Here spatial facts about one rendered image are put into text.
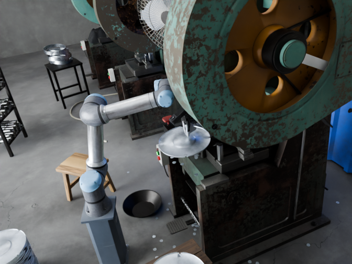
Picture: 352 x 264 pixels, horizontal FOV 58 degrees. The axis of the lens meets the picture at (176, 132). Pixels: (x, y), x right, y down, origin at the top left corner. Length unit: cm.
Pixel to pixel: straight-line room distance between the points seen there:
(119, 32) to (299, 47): 188
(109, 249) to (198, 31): 144
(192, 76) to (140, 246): 145
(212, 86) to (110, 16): 179
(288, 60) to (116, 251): 147
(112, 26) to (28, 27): 540
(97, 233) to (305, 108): 131
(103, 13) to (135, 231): 173
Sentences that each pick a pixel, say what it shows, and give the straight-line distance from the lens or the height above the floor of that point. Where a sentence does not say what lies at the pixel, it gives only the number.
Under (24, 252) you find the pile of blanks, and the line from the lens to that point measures 214.
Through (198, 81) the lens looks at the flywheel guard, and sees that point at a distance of 111.
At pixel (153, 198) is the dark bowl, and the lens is 254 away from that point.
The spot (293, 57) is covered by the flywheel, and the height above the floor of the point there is 132.
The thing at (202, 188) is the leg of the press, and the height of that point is 62.
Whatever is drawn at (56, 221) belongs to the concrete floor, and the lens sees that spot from 267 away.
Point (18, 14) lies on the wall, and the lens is 808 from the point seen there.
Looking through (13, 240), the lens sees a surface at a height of 31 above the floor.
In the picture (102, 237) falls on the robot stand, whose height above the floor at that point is 30.
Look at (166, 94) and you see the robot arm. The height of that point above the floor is 113.
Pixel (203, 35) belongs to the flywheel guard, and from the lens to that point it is 107.
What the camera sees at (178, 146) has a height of 78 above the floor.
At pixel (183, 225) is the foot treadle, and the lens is 212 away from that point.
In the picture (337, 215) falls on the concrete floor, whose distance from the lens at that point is 251.
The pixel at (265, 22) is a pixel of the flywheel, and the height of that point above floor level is 143.
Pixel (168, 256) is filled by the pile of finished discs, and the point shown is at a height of 39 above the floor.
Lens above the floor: 170
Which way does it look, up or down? 30 degrees down
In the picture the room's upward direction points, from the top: 7 degrees counter-clockwise
